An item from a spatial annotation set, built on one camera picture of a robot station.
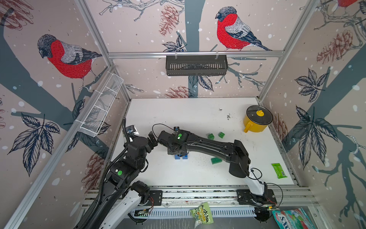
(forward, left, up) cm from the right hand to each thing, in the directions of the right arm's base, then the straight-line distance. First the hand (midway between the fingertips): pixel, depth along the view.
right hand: (173, 149), depth 82 cm
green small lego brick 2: (+16, -31, -9) cm, 36 cm away
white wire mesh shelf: (+11, +48, +10) cm, 51 cm away
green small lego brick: (+14, -24, -7) cm, 29 cm away
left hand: (+1, +12, +16) cm, 20 cm away
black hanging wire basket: (+59, -11, +19) cm, 63 cm away
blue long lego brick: (0, -1, -11) cm, 11 cm away
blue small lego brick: (-2, -7, -7) cm, 10 cm away
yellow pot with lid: (+24, -56, 0) cm, 61 cm away
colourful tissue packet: (-29, -61, -8) cm, 68 cm away
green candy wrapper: (-7, -62, -9) cm, 63 cm away
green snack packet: (-30, -17, -9) cm, 35 cm away
